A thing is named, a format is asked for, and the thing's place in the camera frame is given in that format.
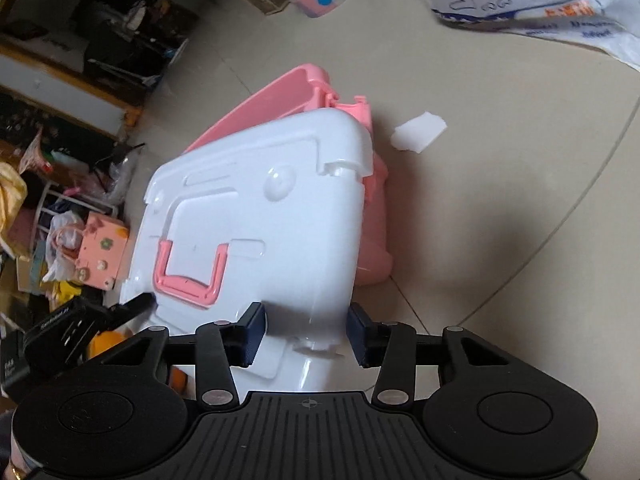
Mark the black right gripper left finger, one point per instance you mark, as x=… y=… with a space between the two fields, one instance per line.
x=219 y=347

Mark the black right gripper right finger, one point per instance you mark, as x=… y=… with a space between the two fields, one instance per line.
x=389 y=347

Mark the white paper scrap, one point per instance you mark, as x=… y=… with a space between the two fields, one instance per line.
x=418 y=133

